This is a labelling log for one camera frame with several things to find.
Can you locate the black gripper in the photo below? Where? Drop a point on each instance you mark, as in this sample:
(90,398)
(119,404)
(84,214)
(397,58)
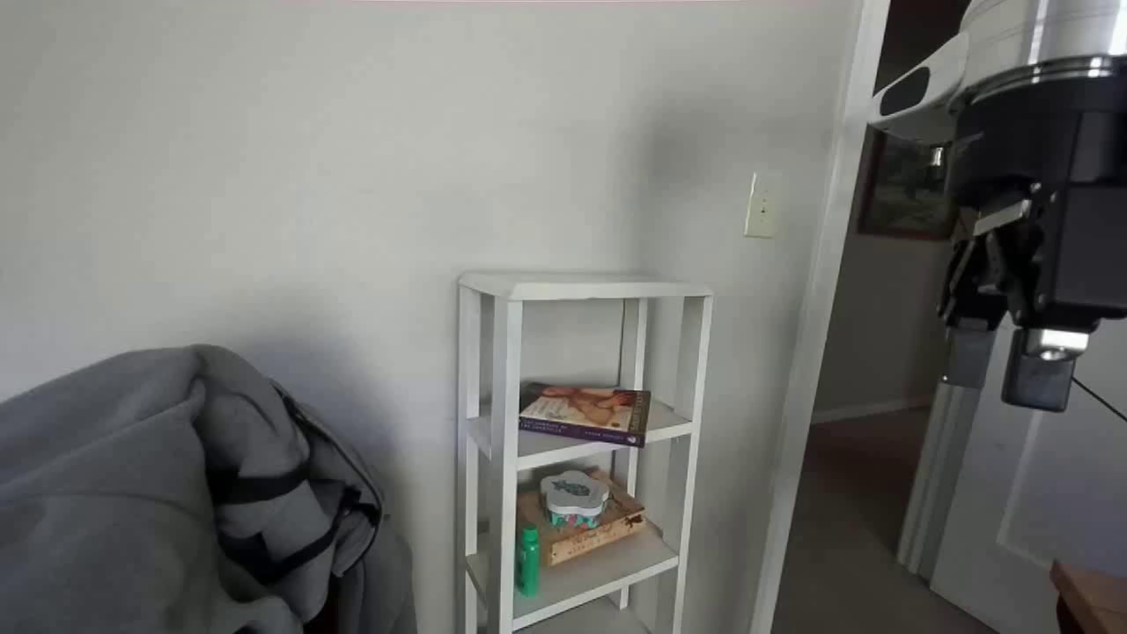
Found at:
(1079,189)

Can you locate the white shelf cabinet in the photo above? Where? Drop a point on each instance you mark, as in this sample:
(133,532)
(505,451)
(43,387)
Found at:
(508,355)

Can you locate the green bottle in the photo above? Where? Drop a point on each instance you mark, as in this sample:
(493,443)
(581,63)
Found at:
(529,565)

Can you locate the purple flat box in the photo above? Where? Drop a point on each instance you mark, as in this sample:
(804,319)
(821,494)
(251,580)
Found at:
(581,413)

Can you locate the white light switch plate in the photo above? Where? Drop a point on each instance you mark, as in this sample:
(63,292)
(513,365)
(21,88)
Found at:
(762,209)

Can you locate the white door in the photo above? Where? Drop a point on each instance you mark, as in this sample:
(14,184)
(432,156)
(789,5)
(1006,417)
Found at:
(1033,517)

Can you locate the round white teal container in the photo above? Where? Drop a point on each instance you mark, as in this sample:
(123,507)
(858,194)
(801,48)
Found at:
(576,494)

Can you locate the grey cloth hoodie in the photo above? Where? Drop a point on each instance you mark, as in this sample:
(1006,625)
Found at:
(119,494)

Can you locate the brown wooden furniture corner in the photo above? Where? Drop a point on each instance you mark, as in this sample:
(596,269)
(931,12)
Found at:
(1093,601)

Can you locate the dark framed picture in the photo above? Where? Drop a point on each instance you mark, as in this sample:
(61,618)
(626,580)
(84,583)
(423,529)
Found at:
(902,194)

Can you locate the wooden tray on shelf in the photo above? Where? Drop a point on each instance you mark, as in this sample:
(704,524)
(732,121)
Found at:
(600,535)

